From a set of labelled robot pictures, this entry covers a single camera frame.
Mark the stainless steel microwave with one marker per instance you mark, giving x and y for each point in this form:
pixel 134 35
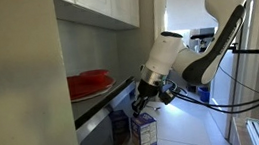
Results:
pixel 91 111

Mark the dark glass microwave door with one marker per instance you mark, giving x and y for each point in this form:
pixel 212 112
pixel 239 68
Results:
pixel 98 143

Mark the blue cardboard box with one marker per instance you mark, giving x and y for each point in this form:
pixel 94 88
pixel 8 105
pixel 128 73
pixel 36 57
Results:
pixel 144 132

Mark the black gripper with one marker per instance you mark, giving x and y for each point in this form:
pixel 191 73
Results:
pixel 148 88

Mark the black camera stand pole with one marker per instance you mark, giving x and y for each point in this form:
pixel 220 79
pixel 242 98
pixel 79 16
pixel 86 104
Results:
pixel 258 51

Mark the red plate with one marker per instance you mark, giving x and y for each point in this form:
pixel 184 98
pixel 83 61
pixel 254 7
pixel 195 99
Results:
pixel 87 86

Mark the red bowl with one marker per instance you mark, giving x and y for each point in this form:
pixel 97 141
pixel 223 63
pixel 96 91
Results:
pixel 94 73

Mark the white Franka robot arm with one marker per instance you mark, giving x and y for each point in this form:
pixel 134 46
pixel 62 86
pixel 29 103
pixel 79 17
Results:
pixel 198 60

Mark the black camera on stand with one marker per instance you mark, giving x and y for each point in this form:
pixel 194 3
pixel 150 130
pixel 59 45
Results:
pixel 202 36

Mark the white wall cabinets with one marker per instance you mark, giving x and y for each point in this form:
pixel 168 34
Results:
pixel 110 1

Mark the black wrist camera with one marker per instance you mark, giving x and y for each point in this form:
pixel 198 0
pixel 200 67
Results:
pixel 167 96

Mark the blue bin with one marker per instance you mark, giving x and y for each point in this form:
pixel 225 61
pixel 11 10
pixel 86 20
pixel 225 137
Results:
pixel 204 94

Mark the robot base table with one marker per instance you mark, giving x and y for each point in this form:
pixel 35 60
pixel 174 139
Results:
pixel 251 130

